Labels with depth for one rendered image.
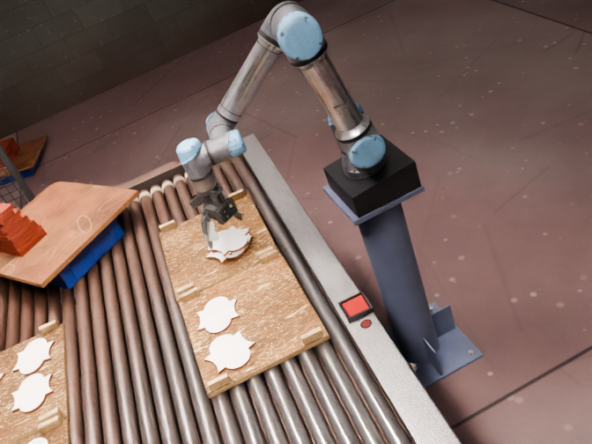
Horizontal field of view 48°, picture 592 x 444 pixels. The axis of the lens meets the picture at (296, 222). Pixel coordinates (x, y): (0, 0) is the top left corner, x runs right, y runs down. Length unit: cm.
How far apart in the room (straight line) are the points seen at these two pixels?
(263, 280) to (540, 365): 125
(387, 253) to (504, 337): 72
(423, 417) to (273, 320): 53
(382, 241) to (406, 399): 89
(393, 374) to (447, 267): 163
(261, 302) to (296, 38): 74
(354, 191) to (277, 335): 60
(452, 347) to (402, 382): 125
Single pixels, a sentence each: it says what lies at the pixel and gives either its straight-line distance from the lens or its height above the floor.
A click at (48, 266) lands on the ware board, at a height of 104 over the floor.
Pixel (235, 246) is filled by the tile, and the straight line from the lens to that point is 214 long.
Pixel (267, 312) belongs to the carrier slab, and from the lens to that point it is 191.
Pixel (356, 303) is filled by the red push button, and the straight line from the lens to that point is 184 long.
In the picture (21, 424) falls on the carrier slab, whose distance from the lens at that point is 207.
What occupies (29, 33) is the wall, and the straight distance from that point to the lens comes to 663.
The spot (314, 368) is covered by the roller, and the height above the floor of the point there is 92.
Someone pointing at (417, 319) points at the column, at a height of 26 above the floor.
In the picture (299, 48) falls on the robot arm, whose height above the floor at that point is 152.
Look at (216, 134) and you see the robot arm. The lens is 200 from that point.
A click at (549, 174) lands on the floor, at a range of 371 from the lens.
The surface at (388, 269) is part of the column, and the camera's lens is 248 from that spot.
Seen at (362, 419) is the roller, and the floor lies 92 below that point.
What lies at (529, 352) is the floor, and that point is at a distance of 286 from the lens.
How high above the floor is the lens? 220
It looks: 35 degrees down
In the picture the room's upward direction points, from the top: 21 degrees counter-clockwise
